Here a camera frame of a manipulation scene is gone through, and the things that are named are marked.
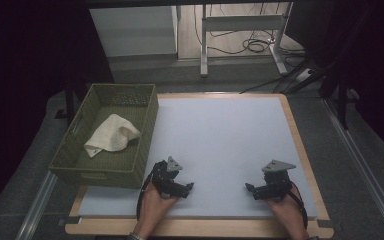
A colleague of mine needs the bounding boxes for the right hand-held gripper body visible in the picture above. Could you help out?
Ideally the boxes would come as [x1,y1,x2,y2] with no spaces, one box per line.
[260,159,297,202]

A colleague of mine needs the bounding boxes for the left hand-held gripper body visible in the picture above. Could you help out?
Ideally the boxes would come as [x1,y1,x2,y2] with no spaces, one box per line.
[151,155,184,198]

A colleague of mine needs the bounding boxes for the green woven basket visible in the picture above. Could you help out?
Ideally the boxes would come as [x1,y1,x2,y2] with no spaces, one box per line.
[48,83,160,190]

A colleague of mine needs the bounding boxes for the cream printed cloth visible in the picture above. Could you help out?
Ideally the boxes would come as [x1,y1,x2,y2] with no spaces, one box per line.
[83,113,142,158]

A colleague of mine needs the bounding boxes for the person's left hand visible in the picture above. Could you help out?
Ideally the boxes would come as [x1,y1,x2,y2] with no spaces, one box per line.
[133,182,181,238]

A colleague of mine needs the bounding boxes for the person's right hand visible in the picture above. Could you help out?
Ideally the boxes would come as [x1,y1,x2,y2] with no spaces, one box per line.
[266,184,310,239]

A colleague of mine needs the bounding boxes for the light grey foam mat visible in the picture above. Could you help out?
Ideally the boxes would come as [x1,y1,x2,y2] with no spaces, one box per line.
[77,96,319,220]

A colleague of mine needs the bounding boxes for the white power strip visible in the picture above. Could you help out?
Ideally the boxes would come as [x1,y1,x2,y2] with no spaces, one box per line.
[294,67,315,83]

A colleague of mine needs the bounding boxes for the black stand leg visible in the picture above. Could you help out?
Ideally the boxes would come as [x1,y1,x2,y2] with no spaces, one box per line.
[54,78,78,127]

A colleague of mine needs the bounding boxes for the white cabinet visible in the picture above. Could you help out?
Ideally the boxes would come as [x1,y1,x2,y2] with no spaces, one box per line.
[89,5,179,63]

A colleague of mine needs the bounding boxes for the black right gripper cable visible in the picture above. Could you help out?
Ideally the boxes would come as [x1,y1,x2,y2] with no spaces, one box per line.
[287,181,310,231]

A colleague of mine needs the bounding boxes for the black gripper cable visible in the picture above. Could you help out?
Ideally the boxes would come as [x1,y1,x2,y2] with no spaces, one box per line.
[135,165,159,222]
[287,181,310,231]

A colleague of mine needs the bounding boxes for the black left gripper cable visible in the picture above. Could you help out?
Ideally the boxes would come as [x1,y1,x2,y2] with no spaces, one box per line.
[135,165,159,222]

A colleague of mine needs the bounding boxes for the metal floor rail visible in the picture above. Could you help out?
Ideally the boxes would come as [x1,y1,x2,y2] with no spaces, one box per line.
[14,171,59,240]
[321,98,384,240]

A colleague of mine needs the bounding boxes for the coiled black floor cables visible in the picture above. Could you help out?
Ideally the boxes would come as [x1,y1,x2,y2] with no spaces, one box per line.
[193,3,306,68]

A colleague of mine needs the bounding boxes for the white desk frame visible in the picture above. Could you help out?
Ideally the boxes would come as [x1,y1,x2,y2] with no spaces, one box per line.
[199,2,294,78]

